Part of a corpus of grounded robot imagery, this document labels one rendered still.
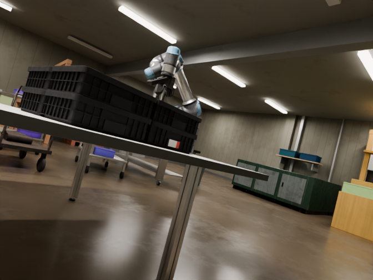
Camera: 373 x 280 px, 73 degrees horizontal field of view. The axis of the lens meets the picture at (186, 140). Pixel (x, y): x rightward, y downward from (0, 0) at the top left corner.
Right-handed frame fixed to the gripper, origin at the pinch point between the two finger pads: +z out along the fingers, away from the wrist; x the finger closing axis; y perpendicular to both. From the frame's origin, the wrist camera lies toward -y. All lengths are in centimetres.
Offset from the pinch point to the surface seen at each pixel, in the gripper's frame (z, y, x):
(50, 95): 11, -50, 6
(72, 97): 10, -48, -14
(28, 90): 10, -53, 32
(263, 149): -56, 761, 339
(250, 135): -97, 764, 412
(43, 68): -1, -52, 22
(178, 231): 58, 11, -30
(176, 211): 49, 10, -26
